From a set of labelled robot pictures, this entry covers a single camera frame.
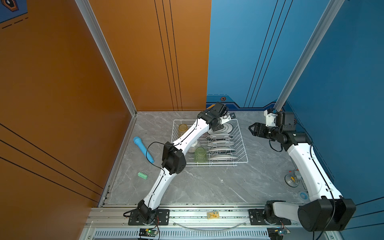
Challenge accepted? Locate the green glass cup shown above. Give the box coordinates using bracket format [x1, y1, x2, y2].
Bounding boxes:
[194, 147, 207, 163]

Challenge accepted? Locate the white wire dish rack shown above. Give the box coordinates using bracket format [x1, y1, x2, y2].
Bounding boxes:
[171, 119, 248, 167]

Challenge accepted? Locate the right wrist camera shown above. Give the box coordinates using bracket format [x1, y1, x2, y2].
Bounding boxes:
[264, 109, 297, 127]

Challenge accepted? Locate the left green circuit board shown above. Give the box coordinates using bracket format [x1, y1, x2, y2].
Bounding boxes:
[138, 228, 160, 240]

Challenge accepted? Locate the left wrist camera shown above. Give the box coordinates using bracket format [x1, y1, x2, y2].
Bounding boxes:
[219, 113, 236, 125]

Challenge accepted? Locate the aluminium corner post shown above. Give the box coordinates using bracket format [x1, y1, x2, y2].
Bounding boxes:
[274, 0, 345, 112]
[75, 0, 137, 117]

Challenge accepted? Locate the yellow glass cup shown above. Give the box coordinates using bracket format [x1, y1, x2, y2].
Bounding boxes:
[178, 124, 189, 137]

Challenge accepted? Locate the left aluminium corner post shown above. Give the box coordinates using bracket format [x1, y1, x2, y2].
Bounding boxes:
[75, 0, 137, 117]

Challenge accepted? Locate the right aluminium corner post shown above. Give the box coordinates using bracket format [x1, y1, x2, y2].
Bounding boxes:
[274, 0, 345, 112]

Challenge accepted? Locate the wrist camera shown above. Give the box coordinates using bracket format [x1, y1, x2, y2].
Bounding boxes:
[219, 113, 236, 125]
[264, 109, 297, 127]

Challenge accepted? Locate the green terminal block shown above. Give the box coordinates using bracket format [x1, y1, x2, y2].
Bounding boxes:
[138, 172, 148, 180]

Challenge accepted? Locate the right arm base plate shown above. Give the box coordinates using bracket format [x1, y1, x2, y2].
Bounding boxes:
[248, 209, 292, 226]

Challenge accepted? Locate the blue cylindrical tool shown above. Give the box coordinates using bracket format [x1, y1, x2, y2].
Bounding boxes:
[133, 137, 155, 164]

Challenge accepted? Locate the yellow sticker tag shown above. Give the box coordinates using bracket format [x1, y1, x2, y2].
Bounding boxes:
[207, 211, 220, 220]

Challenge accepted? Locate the right circuit board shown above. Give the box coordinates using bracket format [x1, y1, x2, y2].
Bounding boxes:
[267, 229, 291, 240]

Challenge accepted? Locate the ribbed white bowl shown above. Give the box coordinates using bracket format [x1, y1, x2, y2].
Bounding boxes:
[189, 141, 201, 153]

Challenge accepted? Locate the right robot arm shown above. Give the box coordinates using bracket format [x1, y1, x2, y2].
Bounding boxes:
[249, 123, 356, 232]

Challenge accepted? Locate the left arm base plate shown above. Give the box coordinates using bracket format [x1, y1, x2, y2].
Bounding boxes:
[128, 208, 171, 226]

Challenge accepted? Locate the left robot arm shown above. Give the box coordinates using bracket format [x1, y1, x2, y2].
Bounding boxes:
[137, 102, 233, 224]

